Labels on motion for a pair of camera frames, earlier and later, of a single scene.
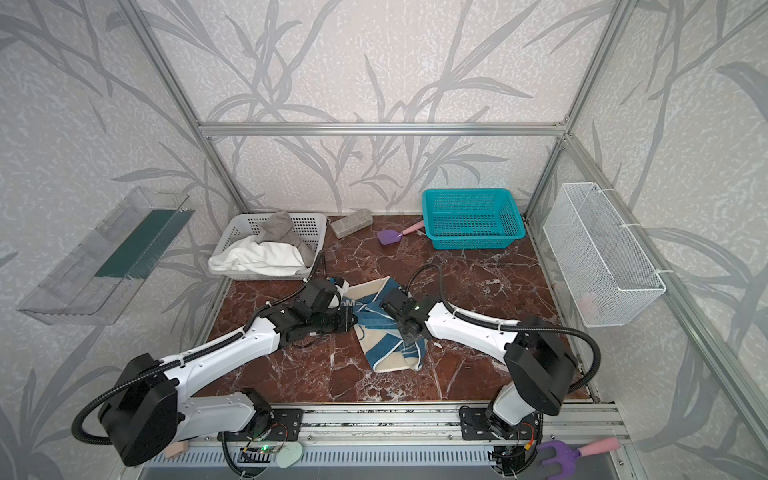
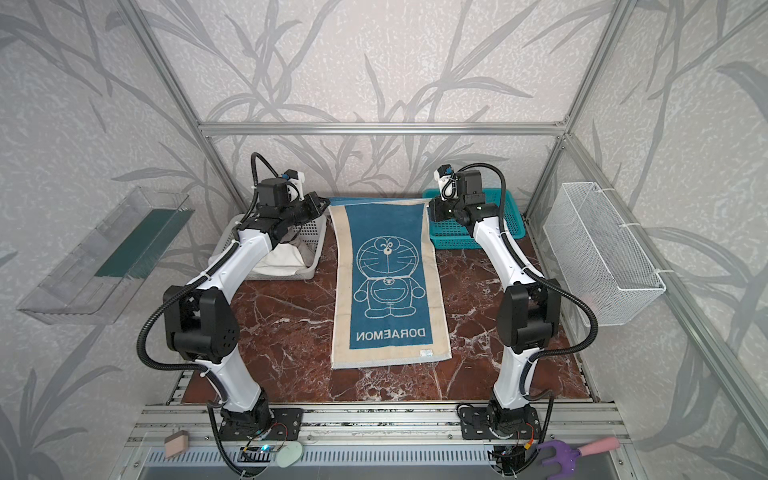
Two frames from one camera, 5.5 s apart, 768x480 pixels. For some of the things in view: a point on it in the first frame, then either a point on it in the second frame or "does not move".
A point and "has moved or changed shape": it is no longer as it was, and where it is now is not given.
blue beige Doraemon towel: (385, 344) has moved or changed shape
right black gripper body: (395, 312) → (440, 212)
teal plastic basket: (471, 219) does not move
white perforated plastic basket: (310, 227) does not move
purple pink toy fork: (568, 455) does not move
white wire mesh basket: (607, 277) does not move
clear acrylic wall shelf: (94, 279) does not move
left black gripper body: (345, 319) → (313, 206)
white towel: (249, 255) does not move
